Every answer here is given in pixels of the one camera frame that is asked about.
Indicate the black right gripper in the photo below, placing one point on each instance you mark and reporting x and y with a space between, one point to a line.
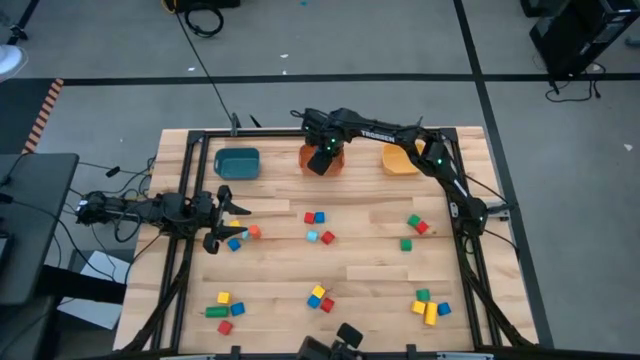
325 141

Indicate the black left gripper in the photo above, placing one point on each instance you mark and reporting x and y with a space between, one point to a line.
207 215

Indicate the blue cube block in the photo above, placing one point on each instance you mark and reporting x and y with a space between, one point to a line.
313 301
320 217
444 308
237 308
233 244

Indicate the orange long block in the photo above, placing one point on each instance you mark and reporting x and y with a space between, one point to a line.
255 231

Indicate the light blue cube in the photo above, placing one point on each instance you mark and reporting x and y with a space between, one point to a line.
312 236

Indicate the green long block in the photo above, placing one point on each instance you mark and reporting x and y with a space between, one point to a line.
216 312

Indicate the green cube block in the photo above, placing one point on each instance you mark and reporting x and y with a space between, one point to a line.
423 295
413 220

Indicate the green cube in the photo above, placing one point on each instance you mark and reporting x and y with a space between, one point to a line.
406 245

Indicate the red half-cylinder block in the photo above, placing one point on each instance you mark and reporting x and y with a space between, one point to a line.
327 305
327 237

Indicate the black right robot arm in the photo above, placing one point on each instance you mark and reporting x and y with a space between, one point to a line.
350 122

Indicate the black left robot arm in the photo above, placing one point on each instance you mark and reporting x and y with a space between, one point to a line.
167 212

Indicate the orange plastic bin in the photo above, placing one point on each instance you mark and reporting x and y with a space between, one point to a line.
338 167

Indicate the teal plastic bin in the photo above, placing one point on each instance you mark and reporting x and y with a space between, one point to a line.
237 165

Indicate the yellow plastic bin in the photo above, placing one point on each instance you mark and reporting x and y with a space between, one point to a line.
397 160

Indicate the black power adapter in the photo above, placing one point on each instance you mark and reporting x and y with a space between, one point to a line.
112 171

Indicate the black desk base bar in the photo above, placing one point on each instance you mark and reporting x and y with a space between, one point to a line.
75 285

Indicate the black desk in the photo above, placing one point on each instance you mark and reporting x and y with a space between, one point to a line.
45 250

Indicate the yellow long block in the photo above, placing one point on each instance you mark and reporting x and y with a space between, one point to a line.
431 313

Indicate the black equipment case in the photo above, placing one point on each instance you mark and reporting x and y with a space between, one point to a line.
210 4

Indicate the orange black hazard tape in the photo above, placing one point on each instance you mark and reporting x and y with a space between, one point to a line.
44 115

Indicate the black floor mat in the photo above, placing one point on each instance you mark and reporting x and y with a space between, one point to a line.
20 115

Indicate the black stand leg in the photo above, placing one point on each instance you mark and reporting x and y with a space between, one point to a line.
17 32

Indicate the black computer tower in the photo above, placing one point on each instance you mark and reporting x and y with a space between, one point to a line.
575 35

